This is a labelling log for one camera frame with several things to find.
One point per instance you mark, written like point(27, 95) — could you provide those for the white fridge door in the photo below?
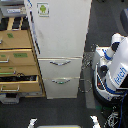
point(63, 32)

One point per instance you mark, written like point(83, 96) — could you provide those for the lower fridge drawer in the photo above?
point(61, 88)

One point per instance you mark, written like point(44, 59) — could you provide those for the white fridge body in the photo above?
point(59, 29)

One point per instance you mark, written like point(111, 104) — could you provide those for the wooden drawer cabinet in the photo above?
point(19, 69)

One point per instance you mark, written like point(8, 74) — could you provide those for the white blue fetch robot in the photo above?
point(110, 71)

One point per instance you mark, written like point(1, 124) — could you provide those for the green android sticker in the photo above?
point(43, 9)

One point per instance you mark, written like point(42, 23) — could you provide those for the grey box on cabinet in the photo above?
point(13, 11)

